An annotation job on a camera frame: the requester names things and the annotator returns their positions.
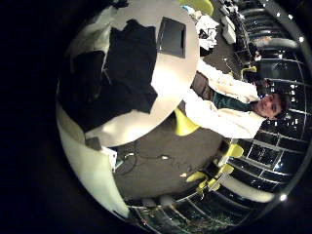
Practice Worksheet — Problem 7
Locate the black piece of clothing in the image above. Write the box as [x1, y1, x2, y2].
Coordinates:
[57, 19, 160, 135]

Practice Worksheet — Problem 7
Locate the black rectangular mat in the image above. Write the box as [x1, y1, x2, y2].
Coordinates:
[156, 17, 188, 59]

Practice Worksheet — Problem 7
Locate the yellow chair under person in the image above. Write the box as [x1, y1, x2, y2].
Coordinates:
[174, 106, 201, 137]

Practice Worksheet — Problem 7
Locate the white crumpled cloth heap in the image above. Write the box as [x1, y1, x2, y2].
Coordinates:
[194, 14, 220, 52]

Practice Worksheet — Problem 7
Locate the person in white jacket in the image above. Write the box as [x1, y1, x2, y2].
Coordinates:
[183, 59, 292, 140]

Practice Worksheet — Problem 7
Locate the white box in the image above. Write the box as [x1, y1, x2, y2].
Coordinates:
[220, 16, 238, 45]

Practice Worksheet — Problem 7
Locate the small yellow chair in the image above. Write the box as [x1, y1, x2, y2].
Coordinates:
[216, 163, 235, 176]
[185, 171, 209, 183]
[223, 143, 246, 160]

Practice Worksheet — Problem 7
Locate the black floor cable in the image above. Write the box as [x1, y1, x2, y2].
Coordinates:
[113, 148, 171, 176]

